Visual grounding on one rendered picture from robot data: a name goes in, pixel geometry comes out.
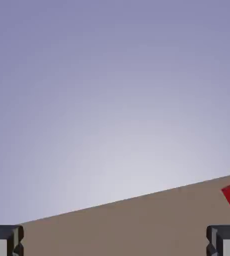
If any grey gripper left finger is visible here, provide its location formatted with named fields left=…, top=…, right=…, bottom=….
left=0, top=224, right=25, bottom=256

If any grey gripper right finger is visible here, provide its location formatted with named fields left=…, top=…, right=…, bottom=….
left=206, top=224, right=230, bottom=256

